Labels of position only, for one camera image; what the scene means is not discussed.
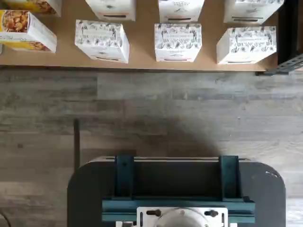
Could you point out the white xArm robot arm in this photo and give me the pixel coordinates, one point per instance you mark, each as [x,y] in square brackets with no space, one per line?
[182,220]

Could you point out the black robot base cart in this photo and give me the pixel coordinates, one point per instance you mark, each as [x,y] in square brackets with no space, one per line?
[85,189]

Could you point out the brown particle shelf board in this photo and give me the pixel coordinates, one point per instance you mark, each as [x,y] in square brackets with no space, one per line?
[142,47]

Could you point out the white floral carton box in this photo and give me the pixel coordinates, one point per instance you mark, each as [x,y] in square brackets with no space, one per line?
[181,9]
[246,42]
[111,9]
[177,40]
[253,10]
[101,40]

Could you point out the yellow snack photo box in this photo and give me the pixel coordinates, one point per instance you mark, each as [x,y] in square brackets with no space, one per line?
[35,4]
[28,30]

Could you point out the black metal shelf rack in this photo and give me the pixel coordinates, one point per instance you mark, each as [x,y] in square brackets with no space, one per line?
[287,28]

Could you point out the thin black upright rod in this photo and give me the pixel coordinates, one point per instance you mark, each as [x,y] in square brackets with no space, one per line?
[76,142]

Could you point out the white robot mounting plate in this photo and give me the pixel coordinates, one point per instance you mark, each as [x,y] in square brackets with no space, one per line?
[146,220]

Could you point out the teal metal mounting frame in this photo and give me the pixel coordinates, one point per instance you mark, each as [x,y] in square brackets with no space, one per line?
[123,175]

